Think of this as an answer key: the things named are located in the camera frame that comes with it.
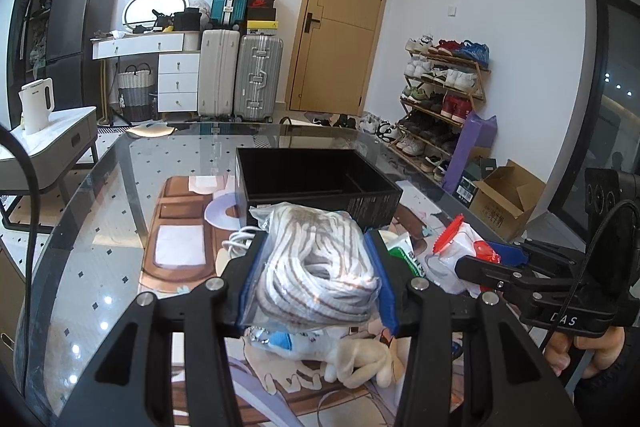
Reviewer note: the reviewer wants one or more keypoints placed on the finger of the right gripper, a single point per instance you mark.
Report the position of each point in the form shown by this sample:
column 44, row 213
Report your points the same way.
column 543, row 280
column 542, row 252

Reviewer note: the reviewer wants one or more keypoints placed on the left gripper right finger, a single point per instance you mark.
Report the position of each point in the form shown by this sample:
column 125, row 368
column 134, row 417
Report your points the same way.
column 470, row 362

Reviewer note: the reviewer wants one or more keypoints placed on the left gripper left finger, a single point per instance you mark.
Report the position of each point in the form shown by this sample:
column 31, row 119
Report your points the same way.
column 128, row 380

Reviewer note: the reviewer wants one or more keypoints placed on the white plush toy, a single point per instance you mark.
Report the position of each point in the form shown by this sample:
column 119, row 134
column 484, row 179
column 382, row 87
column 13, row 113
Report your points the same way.
column 354, row 361

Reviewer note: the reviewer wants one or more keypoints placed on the person's right hand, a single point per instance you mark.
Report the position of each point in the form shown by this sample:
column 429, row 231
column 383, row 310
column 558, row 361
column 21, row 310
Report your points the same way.
column 606, row 349

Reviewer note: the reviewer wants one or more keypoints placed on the wet wipes pack red lid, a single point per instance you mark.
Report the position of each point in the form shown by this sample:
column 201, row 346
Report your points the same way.
column 459, row 240

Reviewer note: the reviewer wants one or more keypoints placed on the open cardboard box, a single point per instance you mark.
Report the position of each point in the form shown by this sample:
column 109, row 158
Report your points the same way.
column 506, row 199

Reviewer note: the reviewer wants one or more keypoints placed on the green and white packet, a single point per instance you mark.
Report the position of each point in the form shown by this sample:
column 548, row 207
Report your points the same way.
column 400, row 246

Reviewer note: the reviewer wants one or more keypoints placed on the anime printed desk mat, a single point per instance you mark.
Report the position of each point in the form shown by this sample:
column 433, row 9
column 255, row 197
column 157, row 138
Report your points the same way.
column 196, row 229

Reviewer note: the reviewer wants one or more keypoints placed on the black cardboard box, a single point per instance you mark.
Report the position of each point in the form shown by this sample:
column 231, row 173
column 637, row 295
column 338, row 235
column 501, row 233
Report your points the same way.
column 323, row 178

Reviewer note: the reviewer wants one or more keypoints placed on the white printed pouch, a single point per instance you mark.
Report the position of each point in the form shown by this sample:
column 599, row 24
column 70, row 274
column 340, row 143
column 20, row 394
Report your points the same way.
column 304, row 346

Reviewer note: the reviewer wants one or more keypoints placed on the wooden shoe rack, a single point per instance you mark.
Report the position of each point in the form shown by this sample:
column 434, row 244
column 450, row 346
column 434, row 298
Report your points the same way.
column 444, row 85

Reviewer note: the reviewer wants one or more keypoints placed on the white side table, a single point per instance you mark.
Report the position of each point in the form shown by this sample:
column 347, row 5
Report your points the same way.
column 54, row 151

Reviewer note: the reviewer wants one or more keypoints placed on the wooden door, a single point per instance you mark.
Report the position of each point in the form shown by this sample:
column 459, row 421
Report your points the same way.
column 333, row 54

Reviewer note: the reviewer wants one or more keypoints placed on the woven laundry basket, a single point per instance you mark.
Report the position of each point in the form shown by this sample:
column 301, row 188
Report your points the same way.
column 135, row 85

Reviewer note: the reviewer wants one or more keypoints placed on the white electric kettle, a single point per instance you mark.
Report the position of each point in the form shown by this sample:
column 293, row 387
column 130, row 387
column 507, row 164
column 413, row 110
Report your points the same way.
column 37, row 100

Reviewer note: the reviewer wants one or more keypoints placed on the silver suitcase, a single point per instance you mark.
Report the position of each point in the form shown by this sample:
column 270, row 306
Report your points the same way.
column 257, row 76

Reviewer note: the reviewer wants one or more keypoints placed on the stack of shoe boxes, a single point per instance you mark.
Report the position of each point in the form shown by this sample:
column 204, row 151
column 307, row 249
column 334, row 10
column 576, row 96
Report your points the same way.
column 262, row 17

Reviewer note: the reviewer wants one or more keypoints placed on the white dressing desk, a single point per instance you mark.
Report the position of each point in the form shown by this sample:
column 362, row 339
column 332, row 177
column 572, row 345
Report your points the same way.
column 173, row 56

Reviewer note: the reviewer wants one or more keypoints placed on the white suitcase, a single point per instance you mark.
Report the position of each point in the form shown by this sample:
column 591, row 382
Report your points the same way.
column 216, row 73

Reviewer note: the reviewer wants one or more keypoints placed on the oval mirror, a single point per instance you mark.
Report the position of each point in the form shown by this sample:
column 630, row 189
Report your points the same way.
column 146, row 12

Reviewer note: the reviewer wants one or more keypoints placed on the black refrigerator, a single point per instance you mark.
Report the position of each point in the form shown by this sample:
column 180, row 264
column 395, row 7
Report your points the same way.
column 75, row 75

